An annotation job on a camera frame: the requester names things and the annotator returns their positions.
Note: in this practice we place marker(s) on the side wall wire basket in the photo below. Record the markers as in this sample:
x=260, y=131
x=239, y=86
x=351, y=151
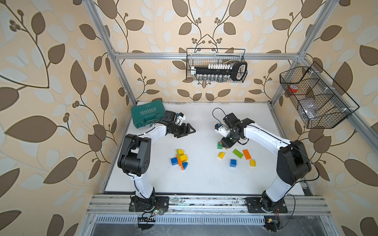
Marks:
x=334, y=103

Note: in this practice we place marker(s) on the red object in basket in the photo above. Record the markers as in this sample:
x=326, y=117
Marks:
x=293, y=88

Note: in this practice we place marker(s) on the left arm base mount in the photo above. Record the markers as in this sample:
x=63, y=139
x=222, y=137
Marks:
x=159, y=204

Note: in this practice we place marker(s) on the orange lego plate right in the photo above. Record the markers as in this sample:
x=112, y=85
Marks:
x=247, y=154

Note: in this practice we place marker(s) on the clear plastic bag in basket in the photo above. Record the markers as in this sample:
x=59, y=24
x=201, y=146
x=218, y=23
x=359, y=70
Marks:
x=310, y=107

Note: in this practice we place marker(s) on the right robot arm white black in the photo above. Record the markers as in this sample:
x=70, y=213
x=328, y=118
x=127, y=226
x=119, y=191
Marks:
x=293, y=162

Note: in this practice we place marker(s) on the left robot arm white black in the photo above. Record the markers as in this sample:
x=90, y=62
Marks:
x=135, y=155

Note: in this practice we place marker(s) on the blue lego brick right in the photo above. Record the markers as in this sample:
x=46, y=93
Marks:
x=233, y=163

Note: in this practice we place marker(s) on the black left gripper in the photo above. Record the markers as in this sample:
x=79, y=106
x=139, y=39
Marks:
x=185, y=132

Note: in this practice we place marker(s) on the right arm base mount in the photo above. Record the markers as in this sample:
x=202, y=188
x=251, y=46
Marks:
x=265, y=205

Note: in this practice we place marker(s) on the small blue lego brick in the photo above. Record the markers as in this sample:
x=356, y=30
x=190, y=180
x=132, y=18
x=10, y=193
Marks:
x=174, y=161

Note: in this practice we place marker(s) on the back wall wire basket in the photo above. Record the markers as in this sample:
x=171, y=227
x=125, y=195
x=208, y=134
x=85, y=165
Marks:
x=206, y=56

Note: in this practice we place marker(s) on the orange lego brick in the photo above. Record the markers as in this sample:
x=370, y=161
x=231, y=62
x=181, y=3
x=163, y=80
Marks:
x=180, y=162

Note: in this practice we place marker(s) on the green plastic tool case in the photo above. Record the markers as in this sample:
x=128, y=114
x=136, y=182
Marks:
x=148, y=113

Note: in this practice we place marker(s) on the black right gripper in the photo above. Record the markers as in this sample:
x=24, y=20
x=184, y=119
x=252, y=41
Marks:
x=226, y=143

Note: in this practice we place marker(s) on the black white tool in basket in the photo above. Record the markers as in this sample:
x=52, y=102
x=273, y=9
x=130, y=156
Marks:
x=235, y=72

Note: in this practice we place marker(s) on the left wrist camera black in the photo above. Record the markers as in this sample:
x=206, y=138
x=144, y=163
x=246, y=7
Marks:
x=169, y=117

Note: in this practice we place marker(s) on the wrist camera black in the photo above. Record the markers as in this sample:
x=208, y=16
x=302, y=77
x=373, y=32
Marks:
x=230, y=120
x=169, y=117

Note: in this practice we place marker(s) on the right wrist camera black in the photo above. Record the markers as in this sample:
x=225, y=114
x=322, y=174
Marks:
x=230, y=120

